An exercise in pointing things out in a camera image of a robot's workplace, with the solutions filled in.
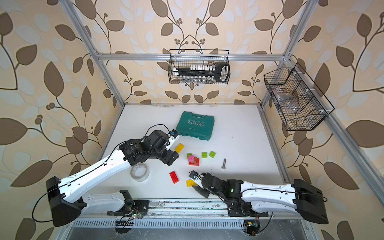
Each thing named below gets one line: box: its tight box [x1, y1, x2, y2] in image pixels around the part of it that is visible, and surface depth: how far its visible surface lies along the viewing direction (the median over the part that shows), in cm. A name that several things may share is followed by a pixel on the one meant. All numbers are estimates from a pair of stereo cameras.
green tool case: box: [176, 111, 215, 141], surface depth 104 cm
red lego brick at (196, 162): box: [188, 156, 200, 166], surface depth 88 cm
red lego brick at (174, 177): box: [169, 170, 179, 184], surface depth 86 cm
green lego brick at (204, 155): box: [201, 151, 208, 159], surface depth 94 cm
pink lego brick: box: [188, 155, 194, 164], surface depth 86 cm
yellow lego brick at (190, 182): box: [186, 179, 198, 187], surface depth 83 cm
